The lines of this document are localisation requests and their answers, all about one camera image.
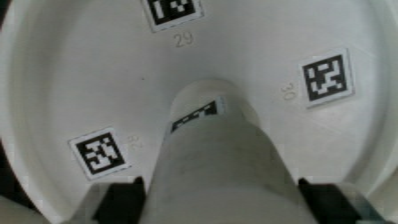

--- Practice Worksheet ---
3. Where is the white round table top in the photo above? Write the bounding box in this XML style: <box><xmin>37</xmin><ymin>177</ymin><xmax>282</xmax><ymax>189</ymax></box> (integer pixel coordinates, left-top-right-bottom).
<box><xmin>0</xmin><ymin>0</ymin><xmax>398</xmax><ymax>224</ymax></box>

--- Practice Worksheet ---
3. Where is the white cylindrical table leg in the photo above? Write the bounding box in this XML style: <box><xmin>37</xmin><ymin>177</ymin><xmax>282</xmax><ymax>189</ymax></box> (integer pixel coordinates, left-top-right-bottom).
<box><xmin>138</xmin><ymin>80</ymin><xmax>316</xmax><ymax>224</ymax></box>

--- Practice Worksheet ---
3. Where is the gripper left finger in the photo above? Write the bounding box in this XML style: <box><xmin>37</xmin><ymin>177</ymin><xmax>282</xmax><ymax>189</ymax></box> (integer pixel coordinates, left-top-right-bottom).
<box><xmin>69</xmin><ymin>177</ymin><xmax>145</xmax><ymax>224</ymax></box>

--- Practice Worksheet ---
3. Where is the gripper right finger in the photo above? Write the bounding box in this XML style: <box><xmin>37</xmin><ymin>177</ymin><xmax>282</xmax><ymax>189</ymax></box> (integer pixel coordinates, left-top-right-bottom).
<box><xmin>296</xmin><ymin>178</ymin><xmax>385</xmax><ymax>224</ymax></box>

